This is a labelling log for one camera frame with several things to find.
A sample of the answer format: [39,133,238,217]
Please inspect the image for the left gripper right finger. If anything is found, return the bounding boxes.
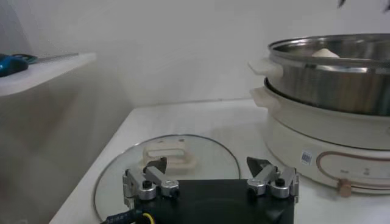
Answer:
[246,156,300,202]

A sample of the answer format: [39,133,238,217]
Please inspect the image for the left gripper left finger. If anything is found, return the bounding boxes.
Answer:
[122,156,180,201]

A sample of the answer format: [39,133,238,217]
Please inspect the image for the white steamed baozi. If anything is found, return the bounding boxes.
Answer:
[311,47,341,58]

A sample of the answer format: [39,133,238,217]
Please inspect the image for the glass lid with white handle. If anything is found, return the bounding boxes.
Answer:
[93,133,241,222]

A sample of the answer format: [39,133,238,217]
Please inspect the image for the stainless steel steamer basket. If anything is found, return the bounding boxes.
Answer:
[248,33,390,116]

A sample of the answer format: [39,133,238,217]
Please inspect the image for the white electric cooker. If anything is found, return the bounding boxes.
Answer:
[249,86,390,195]

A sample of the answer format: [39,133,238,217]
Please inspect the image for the white side table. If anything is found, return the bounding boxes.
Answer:
[0,52,98,98]

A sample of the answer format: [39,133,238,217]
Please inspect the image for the blue computer mouse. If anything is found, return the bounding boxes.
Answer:
[0,54,30,77]

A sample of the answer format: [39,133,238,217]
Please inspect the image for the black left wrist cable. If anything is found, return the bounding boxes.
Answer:
[102,211,155,224]

